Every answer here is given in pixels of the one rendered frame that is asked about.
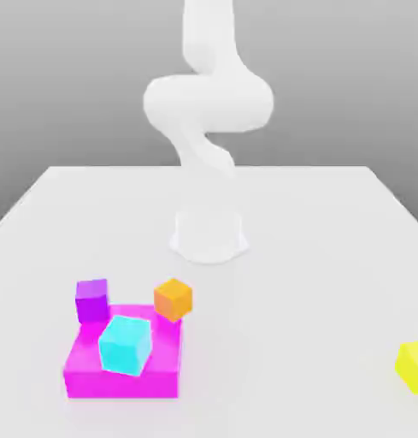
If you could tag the small orange cube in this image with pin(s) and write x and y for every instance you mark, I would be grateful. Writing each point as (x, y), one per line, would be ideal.
(172, 299)

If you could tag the small purple cube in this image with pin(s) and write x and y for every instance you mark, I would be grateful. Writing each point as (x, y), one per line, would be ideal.
(91, 303)

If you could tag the small cyan cube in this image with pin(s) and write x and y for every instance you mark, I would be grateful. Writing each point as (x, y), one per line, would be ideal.
(124, 345)

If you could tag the large magenta box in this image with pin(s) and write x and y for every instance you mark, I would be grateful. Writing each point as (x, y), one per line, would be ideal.
(126, 385)

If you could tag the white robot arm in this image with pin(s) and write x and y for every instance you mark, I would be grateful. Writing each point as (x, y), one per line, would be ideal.
(208, 102)

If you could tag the small yellow cube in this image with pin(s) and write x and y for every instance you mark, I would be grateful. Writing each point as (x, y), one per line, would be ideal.
(413, 366)

